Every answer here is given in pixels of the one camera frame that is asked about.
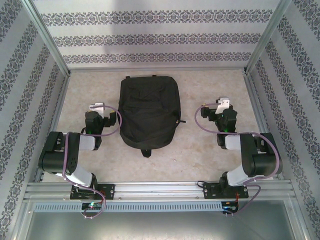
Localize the black backpack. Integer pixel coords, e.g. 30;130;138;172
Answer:
118;74;187;158

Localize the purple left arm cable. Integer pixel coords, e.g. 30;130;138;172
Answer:
61;104;123;221

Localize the aluminium mounting rail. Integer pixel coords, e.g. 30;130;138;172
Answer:
23;181;294;201

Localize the grey metal tray sheet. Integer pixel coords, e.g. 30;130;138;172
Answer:
24;212;306;240

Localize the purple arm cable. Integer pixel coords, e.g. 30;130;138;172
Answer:
61;104;123;221
194;103;281;216

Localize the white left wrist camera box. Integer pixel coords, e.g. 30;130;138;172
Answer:
87;101;106;118

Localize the slotted grey cable duct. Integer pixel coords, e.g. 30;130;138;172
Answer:
32;201;224;213

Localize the aluminium frame post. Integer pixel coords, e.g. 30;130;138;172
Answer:
21;0;71;76
245;0;293;75

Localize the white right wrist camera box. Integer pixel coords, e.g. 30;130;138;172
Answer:
215;97;231;115

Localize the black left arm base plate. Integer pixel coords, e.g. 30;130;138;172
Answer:
69;183;116;201

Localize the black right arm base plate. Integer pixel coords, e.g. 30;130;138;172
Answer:
202;182;250;200

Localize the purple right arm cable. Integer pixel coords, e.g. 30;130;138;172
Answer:
194;103;281;216

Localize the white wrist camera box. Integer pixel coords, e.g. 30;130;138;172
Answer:
215;97;231;115
87;101;106;118

